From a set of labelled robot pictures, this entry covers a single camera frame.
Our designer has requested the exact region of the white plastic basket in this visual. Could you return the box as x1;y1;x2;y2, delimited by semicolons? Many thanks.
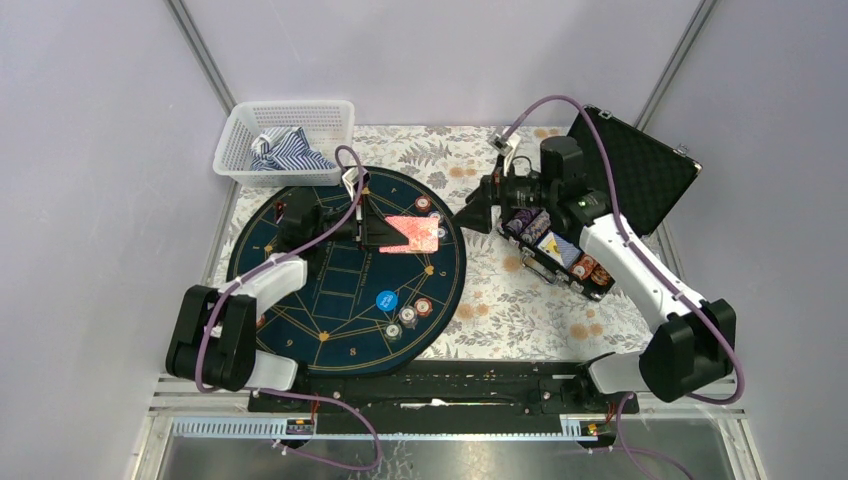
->
212;100;355;187

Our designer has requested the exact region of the black aluminium chip case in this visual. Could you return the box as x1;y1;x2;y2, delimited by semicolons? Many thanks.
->
497;105;701;301

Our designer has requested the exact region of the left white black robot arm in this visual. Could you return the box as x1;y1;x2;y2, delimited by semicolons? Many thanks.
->
165;198;412;411

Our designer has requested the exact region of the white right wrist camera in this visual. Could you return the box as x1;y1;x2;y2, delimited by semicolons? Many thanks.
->
489;132;521;161

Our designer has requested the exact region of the red chip row in case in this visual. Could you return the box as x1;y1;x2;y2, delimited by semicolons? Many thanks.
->
569;254;598;281

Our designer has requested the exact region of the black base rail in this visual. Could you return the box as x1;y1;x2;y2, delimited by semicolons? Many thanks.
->
247;360;639;440

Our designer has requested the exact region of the purple chip row in case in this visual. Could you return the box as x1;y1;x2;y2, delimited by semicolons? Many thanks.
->
504;208;539;235

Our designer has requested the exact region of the round dark poker mat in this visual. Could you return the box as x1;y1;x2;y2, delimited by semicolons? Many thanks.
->
257;167;467;377

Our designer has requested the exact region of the blue ten chip stack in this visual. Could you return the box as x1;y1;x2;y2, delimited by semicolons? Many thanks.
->
398;306;419;329

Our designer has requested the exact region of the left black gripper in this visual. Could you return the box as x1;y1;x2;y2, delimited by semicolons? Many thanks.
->
310;194;409;252

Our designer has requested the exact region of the orange black chip row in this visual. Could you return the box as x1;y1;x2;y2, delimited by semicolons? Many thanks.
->
589;264;614;289

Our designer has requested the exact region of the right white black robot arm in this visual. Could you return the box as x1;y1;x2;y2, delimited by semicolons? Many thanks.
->
452;135;738;412

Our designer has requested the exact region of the blue small blind button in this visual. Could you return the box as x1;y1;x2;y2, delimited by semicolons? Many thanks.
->
375;290;398;312

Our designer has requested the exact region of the red white chip stack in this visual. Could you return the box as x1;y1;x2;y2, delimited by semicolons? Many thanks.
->
414;298;433;317

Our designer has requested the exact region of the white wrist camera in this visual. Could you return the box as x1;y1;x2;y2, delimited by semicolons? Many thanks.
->
489;132;521;161
341;167;370;197

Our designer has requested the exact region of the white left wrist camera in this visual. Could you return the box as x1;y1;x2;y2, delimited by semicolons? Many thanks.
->
341;167;370;197

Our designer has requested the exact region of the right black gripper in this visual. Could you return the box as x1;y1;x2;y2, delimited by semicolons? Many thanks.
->
451;154;557;234

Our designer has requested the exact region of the purple white chip row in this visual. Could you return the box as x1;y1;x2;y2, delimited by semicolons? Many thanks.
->
520;211;551;244

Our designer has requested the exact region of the blue card deck in case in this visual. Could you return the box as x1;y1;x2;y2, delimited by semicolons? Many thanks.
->
536;232;582;268

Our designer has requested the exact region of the red playing card deck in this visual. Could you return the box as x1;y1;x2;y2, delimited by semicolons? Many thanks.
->
378;216;440;254

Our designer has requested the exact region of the blue striped cloth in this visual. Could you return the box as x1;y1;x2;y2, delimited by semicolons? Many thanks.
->
249;127;335;172

